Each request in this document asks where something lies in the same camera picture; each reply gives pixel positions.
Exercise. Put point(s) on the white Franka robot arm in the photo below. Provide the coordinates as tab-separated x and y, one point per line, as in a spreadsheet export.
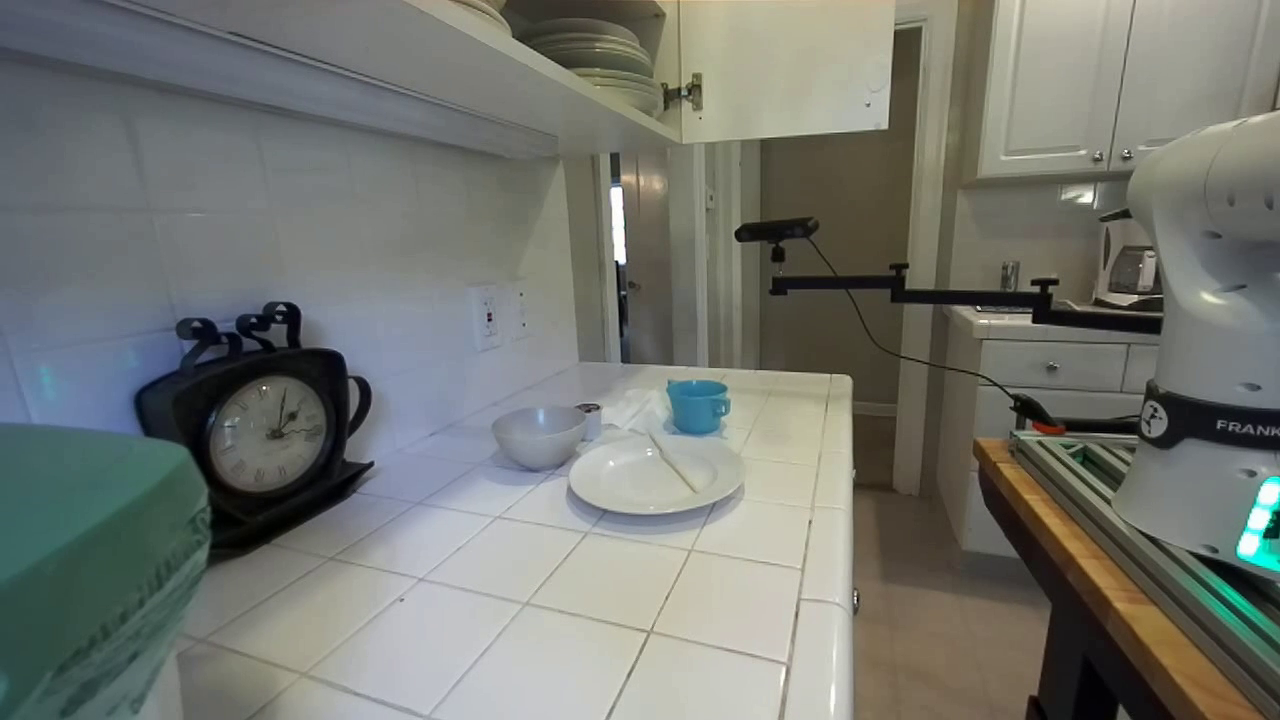
1200	333

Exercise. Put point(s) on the metal cabinet door hinge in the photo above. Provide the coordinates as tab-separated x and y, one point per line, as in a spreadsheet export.
685	92

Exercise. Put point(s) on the stacked plates in cabinet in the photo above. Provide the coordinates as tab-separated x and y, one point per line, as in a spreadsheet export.
607	61

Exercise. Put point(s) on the white open cabinet door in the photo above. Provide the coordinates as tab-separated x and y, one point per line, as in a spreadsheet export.
785	66

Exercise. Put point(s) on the white base cabinet with drawers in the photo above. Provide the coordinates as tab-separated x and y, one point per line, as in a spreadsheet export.
1052	367

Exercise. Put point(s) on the white panelled cabinet door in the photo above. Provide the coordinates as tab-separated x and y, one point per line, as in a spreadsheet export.
1186	66
1052	81

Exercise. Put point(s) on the blue cup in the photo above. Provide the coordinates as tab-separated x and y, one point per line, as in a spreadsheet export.
696	405

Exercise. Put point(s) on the small clear glass container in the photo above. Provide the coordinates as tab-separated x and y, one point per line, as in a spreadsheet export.
589	419

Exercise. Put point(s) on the wooden chopstick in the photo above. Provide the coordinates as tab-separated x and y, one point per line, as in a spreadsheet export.
673	464

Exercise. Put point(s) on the white round plate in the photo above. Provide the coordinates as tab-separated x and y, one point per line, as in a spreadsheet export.
623	481

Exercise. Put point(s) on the white bowl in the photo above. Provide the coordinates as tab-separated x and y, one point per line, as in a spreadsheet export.
536	436

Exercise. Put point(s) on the black teacup-shaped clock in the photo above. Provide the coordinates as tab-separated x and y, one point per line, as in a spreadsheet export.
264	435

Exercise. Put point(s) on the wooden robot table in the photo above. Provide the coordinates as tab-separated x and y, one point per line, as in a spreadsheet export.
1064	563

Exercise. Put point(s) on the countertop kitchen appliance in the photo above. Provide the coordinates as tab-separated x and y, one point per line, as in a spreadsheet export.
1130	265

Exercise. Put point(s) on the green plastic container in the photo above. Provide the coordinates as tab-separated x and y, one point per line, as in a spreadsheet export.
94	563

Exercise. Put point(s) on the white wall outlet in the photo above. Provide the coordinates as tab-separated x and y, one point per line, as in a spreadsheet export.
488	316

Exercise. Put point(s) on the black camera on mount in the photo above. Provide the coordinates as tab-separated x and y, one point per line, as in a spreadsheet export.
779	228

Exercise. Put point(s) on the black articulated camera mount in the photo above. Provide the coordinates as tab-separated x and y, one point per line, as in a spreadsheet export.
962	298

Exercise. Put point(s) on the white wall cabinet body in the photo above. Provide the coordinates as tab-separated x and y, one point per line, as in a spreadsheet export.
401	61

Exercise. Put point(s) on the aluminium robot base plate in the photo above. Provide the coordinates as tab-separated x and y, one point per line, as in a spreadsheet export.
1083	464

